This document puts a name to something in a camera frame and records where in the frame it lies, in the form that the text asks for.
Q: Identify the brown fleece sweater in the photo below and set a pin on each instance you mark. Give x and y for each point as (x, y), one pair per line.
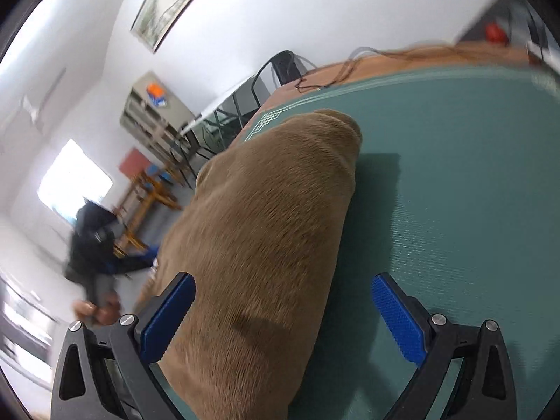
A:
(262, 236)

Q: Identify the orange and blue box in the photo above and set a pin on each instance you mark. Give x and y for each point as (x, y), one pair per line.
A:
(156, 95)

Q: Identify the bright window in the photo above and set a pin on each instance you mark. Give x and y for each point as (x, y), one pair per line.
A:
(74, 179)

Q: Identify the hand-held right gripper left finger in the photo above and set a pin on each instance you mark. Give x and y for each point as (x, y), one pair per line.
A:
(168, 315)

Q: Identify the wooden chairs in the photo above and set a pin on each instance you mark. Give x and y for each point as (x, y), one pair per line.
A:
(148, 201)

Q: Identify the person's left hand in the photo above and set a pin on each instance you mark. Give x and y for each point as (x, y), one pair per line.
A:
(107, 313)

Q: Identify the red board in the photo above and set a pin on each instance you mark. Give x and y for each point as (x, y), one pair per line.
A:
(134, 164)

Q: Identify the red round object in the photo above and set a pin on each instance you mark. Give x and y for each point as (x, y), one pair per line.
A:
(496, 33)

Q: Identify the beige shelf cabinet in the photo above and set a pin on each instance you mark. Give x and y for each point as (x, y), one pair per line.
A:
(153, 127)

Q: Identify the black chair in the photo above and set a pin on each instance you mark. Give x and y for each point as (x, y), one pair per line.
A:
(284, 68)

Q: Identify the green table mat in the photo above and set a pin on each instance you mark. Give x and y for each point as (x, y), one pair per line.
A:
(437, 183)

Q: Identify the glass side table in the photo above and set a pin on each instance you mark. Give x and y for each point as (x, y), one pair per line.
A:
(218, 113)

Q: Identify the framed landscape picture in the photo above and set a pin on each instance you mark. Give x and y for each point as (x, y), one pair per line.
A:
(164, 8)

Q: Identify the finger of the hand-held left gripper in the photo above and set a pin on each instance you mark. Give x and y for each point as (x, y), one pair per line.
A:
(135, 262)

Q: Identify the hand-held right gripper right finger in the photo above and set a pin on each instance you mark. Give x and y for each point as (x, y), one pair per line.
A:
(398, 319)

